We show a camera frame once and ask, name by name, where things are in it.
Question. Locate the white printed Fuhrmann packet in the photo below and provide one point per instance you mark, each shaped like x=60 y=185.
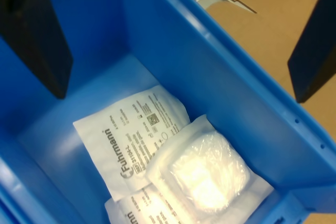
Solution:
x=136 y=208
x=118 y=134

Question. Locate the brown cardboard sheet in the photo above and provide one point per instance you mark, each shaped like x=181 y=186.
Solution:
x=262 y=51

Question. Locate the blue bin with printed packets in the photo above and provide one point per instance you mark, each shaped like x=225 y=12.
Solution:
x=183 y=51

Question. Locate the white gauze packet clear-backed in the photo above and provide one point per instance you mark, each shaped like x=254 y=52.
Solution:
x=210 y=169

